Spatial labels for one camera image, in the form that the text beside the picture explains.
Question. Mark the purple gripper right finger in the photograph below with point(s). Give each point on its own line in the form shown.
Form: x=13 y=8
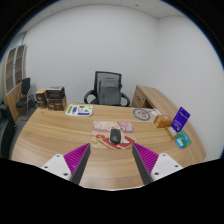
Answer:
x=153 y=166

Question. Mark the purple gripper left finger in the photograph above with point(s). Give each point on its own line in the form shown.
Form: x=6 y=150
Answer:
x=70 y=166

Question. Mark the black computer mouse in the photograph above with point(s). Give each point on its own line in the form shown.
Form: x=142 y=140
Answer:
x=115 y=136

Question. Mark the pink illustrated mouse pad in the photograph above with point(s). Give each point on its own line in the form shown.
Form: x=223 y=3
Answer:
x=101 y=134

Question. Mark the green blue small box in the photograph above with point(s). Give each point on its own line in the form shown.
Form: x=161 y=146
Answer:
x=183 y=139

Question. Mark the tan small box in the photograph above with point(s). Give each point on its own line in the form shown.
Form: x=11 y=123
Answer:
x=172 y=133

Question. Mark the orange cardboard box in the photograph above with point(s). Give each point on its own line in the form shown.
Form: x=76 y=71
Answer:
x=163 y=121

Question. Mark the purple standing card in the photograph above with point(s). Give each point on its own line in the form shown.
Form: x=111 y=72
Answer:
x=180 y=119

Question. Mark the white green printed sheet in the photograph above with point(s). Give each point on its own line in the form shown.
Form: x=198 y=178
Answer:
x=79 y=110

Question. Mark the dark brown cardboard box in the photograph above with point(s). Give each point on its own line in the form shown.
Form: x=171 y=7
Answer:
x=56 y=98

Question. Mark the wooden side desk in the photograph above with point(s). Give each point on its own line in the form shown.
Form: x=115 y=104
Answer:
x=148 y=97

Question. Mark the black leather armchair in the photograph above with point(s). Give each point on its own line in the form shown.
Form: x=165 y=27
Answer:
x=7 y=131

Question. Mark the small brown box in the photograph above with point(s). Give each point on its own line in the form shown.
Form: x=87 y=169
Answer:
x=41 y=97

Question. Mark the black visitor chair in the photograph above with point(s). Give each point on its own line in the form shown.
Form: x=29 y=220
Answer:
x=25 y=99

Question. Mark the black mesh office chair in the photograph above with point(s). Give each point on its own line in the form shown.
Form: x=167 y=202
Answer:
x=107 y=89

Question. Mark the wooden bookcase cabinet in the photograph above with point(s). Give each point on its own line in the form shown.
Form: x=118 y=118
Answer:
x=13 y=73

